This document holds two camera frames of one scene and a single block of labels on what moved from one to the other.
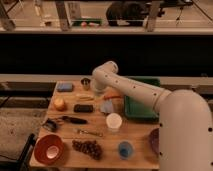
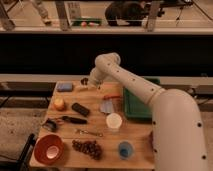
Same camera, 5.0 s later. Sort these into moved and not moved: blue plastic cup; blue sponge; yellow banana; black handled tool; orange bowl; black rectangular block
Moved: black rectangular block; yellow banana
Not moved: orange bowl; blue sponge; black handled tool; blue plastic cup
